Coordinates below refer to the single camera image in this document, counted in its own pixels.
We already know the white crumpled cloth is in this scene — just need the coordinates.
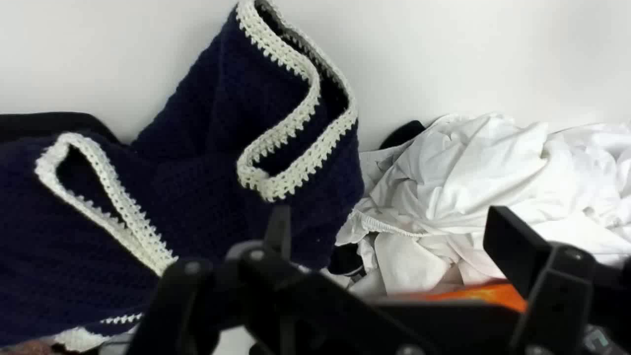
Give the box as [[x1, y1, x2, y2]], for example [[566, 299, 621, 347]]
[[337, 114, 631, 294]]

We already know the navy knit cloth white trim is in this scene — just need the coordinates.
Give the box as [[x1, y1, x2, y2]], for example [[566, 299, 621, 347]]
[[0, 0, 363, 351]]

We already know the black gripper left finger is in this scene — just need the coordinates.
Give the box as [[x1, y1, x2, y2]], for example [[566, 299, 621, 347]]
[[124, 205, 422, 355]]

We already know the orange cloth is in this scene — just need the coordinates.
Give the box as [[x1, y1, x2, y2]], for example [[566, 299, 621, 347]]
[[426, 282, 526, 313]]

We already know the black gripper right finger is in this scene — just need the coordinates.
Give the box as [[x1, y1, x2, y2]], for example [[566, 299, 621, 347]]
[[483, 207, 631, 355]]

